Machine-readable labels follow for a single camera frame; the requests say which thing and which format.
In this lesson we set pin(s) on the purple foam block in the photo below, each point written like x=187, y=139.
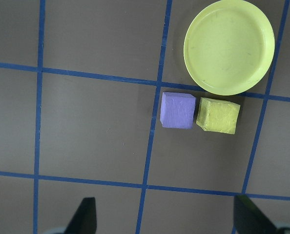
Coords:
x=178, y=112

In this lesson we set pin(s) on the yellow round plate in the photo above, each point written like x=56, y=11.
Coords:
x=228, y=48

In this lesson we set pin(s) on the yellow foam block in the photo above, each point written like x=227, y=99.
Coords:
x=220, y=117

